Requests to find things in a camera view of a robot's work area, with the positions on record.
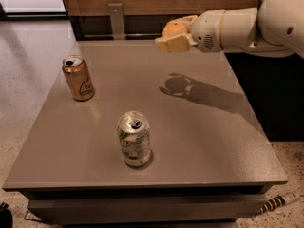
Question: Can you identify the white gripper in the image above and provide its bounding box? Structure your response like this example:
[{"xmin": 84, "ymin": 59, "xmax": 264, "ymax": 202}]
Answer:
[{"xmin": 155, "ymin": 9, "xmax": 225, "ymax": 52}]

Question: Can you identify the orange fruit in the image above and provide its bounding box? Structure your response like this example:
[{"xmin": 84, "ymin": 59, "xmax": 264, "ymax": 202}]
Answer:
[{"xmin": 162, "ymin": 22, "xmax": 186, "ymax": 37}]

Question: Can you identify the gold soda can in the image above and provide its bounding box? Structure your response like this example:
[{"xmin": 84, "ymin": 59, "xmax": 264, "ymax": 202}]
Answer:
[{"xmin": 62, "ymin": 55, "xmax": 95, "ymax": 102}]

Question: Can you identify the green white 7up can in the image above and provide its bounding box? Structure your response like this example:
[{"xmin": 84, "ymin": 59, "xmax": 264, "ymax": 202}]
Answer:
[{"xmin": 117, "ymin": 111, "xmax": 152, "ymax": 167}]

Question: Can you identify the black object bottom left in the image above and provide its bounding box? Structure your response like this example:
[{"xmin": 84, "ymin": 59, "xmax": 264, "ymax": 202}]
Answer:
[{"xmin": 0, "ymin": 202, "xmax": 13, "ymax": 228}]

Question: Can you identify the left metal wall bracket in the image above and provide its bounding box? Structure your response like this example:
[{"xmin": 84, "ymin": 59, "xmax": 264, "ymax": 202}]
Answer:
[{"xmin": 108, "ymin": 3, "xmax": 125, "ymax": 40}]

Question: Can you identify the black white striped cable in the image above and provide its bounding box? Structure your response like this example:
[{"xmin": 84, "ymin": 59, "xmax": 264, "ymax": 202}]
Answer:
[{"xmin": 253, "ymin": 191, "xmax": 302, "ymax": 217}]

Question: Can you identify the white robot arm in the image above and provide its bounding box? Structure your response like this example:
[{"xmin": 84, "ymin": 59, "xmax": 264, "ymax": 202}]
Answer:
[{"xmin": 156, "ymin": 0, "xmax": 304, "ymax": 58}]

